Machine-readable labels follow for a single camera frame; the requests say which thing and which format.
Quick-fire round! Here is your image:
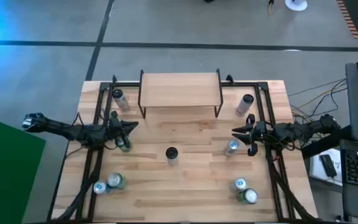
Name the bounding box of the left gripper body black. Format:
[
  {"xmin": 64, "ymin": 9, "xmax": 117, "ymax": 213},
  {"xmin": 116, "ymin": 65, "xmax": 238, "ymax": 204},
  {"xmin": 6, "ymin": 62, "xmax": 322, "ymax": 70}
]
[{"xmin": 105, "ymin": 110, "xmax": 127, "ymax": 143}]

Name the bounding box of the white round stand base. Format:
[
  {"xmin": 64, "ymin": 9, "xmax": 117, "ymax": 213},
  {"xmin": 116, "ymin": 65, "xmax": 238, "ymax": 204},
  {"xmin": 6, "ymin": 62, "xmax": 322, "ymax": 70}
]
[{"xmin": 284, "ymin": 0, "xmax": 308, "ymax": 12}]

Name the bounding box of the white Celsius Peach Vibe can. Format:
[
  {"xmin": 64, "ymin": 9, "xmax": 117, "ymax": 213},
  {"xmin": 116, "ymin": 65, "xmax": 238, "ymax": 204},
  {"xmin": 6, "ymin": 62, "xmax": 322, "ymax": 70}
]
[
  {"xmin": 165, "ymin": 146, "xmax": 180, "ymax": 167},
  {"xmin": 235, "ymin": 93, "xmax": 255, "ymax": 118}
]

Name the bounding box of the green floor mat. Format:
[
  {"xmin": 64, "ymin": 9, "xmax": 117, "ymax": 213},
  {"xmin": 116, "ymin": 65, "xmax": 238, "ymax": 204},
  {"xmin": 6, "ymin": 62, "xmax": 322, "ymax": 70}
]
[{"xmin": 0, "ymin": 113, "xmax": 47, "ymax": 224}]

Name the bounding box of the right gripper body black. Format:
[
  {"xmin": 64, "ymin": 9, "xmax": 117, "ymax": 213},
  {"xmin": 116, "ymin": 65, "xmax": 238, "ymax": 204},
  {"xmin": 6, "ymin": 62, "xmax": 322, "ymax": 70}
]
[{"xmin": 246, "ymin": 113, "xmax": 270, "ymax": 157}]

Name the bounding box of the black diagonal frame brace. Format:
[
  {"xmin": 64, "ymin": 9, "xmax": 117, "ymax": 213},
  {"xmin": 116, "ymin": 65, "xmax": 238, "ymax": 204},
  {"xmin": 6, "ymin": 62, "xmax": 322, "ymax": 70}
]
[{"xmin": 300, "ymin": 124, "xmax": 353, "ymax": 160}]

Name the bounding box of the blue silver Red Bull can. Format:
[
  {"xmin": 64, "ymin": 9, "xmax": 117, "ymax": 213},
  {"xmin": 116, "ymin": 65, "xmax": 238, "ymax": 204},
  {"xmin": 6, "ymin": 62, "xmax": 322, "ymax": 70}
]
[
  {"xmin": 230, "ymin": 177, "xmax": 249, "ymax": 192},
  {"xmin": 93, "ymin": 181, "xmax": 108, "ymax": 195},
  {"xmin": 224, "ymin": 139, "xmax": 241, "ymax": 157}
]

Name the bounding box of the wooden shelf with black legs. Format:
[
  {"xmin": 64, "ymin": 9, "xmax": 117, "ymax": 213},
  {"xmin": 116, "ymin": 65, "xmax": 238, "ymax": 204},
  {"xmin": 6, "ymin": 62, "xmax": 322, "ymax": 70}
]
[{"xmin": 137, "ymin": 68, "xmax": 224, "ymax": 119}]

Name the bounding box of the yellow floor cable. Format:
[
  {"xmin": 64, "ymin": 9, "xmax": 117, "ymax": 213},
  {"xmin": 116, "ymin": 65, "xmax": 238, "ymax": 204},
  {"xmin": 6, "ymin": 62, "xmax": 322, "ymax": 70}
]
[{"xmin": 290, "ymin": 81, "xmax": 348, "ymax": 113}]

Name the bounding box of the white paper sheet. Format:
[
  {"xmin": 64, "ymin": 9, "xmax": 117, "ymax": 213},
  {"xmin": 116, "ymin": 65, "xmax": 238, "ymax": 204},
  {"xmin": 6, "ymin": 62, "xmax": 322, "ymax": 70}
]
[{"xmin": 308, "ymin": 147, "xmax": 344, "ymax": 187}]

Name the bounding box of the black phone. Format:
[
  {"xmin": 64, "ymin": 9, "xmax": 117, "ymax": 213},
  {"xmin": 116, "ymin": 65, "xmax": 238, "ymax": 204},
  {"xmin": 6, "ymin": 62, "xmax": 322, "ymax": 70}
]
[{"xmin": 319, "ymin": 154, "xmax": 338, "ymax": 179}]

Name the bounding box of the black floor cable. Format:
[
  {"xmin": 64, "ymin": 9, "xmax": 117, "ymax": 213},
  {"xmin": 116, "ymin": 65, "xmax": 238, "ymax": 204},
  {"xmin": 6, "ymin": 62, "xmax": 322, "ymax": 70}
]
[{"xmin": 287, "ymin": 77, "xmax": 348, "ymax": 125}]

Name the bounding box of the black aluminium rig frame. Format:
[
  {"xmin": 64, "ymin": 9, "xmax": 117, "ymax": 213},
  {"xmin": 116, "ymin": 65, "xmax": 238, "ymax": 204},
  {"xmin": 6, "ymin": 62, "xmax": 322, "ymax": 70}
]
[{"xmin": 50, "ymin": 74, "xmax": 318, "ymax": 223}]

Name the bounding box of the white Celsius Beach Vibe can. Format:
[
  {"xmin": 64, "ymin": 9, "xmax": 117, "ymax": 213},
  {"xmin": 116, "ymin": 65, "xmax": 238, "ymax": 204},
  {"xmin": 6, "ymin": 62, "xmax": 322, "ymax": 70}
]
[{"xmin": 112, "ymin": 89, "xmax": 131, "ymax": 112}]

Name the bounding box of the black cable bundle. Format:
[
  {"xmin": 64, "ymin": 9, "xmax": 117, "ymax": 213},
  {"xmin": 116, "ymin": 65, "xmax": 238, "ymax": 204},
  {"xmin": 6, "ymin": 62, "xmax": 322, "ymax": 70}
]
[
  {"xmin": 54, "ymin": 146, "xmax": 104, "ymax": 222},
  {"xmin": 264, "ymin": 148, "xmax": 311, "ymax": 221}
]

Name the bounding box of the green Sprite can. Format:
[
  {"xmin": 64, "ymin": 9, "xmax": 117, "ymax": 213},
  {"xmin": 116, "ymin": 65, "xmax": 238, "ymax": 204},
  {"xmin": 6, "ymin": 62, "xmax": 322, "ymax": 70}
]
[
  {"xmin": 237, "ymin": 188, "xmax": 259, "ymax": 205},
  {"xmin": 115, "ymin": 135, "xmax": 134, "ymax": 154},
  {"xmin": 107, "ymin": 172, "xmax": 127, "ymax": 190}
]

